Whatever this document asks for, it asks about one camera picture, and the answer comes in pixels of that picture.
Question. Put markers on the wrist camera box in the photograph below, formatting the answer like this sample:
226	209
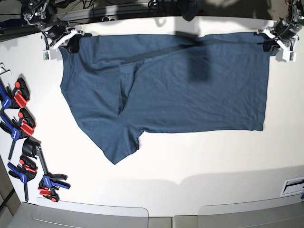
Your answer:
289	55
49	54

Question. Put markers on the left grey chair back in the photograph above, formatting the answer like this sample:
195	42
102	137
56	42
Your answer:
63	214

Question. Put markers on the top blue red bar clamp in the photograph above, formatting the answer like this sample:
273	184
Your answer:
16	98

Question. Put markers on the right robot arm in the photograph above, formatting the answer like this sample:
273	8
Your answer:
42	14

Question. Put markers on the aluminium frame rail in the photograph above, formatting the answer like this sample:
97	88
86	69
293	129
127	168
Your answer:
75	14

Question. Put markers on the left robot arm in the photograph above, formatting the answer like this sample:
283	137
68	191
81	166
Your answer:
295	13

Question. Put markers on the right grey chair back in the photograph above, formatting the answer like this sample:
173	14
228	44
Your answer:
286	212

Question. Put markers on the grey chair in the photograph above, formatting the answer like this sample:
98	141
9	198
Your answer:
63	214
286	212

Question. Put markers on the blue red bar clamp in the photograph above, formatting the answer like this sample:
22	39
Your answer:
25	171
21	129
16	98

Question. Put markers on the dark blue T-shirt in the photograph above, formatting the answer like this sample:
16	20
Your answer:
118	87

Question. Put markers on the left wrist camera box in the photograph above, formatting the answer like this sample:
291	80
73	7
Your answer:
289	55

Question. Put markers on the silver metal hook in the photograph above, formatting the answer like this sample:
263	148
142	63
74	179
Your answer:
3	69

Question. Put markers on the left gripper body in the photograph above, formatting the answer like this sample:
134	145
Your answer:
285	33

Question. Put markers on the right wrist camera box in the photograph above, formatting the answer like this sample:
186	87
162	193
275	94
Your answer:
49	54

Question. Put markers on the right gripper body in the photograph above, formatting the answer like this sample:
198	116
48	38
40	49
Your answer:
58	34

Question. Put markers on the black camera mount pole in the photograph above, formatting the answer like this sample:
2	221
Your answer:
191	8

